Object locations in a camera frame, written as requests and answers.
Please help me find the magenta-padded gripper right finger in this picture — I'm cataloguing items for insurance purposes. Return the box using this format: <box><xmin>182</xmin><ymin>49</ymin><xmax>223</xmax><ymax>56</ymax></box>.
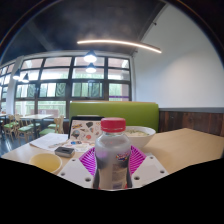
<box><xmin>128</xmin><ymin>145</ymin><xmax>169</xmax><ymax>190</ymax></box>

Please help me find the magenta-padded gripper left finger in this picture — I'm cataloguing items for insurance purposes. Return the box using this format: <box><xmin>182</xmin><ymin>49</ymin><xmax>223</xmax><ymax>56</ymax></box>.
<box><xmin>58</xmin><ymin>147</ymin><xmax>98</xmax><ymax>190</ymax></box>

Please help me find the clear red-capped drink bottle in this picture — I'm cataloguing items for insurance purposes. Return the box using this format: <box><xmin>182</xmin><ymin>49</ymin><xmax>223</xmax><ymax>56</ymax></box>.
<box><xmin>92</xmin><ymin>117</ymin><xmax>133</xmax><ymax>191</ymax></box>

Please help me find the small dark box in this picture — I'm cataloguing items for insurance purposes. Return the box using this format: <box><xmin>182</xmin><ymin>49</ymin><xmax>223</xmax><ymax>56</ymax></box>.
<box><xmin>54</xmin><ymin>145</ymin><xmax>76</xmax><ymax>158</ymax></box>

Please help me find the pale yellow mug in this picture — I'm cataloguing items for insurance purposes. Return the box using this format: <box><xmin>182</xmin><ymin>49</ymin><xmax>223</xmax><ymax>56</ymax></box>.
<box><xmin>28</xmin><ymin>152</ymin><xmax>63</xmax><ymax>175</ymax></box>

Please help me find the white bowl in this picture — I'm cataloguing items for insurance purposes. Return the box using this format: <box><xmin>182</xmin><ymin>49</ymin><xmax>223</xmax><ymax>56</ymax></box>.
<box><xmin>124</xmin><ymin>125</ymin><xmax>157</xmax><ymax>150</ymax></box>

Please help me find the white paper sheet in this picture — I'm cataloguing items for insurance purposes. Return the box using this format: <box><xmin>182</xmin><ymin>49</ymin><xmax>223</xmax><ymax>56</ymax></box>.
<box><xmin>29</xmin><ymin>132</ymin><xmax>69</xmax><ymax>153</ymax></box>

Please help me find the sticker-covered black laptop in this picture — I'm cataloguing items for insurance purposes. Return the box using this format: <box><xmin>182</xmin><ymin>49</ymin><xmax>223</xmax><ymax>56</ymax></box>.
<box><xmin>67</xmin><ymin>115</ymin><xmax>105</xmax><ymax>143</ymax></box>

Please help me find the green upholstered bench backrest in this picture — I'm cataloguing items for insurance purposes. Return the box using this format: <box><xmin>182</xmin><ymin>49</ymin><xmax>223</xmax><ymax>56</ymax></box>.
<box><xmin>68</xmin><ymin>100</ymin><xmax>160</xmax><ymax>133</ymax></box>

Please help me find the group of green-seated wooden chairs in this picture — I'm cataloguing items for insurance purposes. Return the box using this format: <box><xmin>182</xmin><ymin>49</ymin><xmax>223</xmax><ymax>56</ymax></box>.
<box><xmin>0</xmin><ymin>113</ymin><xmax>65</xmax><ymax>141</ymax></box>

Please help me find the wooden dining table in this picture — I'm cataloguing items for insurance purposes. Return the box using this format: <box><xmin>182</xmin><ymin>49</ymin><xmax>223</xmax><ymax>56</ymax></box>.
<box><xmin>20</xmin><ymin>113</ymin><xmax>54</xmax><ymax>129</ymax></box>

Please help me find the group of pendant lamps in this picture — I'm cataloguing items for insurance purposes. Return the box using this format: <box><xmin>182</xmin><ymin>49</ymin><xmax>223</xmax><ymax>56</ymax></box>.
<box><xmin>12</xmin><ymin>50</ymin><xmax>98</xmax><ymax>84</ymax></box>

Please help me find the long curved ceiling light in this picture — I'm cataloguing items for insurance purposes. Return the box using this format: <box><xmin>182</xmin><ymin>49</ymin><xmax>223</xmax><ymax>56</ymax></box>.
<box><xmin>76</xmin><ymin>39</ymin><xmax>163</xmax><ymax>54</ymax></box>

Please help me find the large dark-framed window wall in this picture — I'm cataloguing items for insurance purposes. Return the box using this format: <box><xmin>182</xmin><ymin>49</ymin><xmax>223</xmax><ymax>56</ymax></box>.
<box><xmin>0</xmin><ymin>56</ymin><xmax>133</xmax><ymax>118</ymax></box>

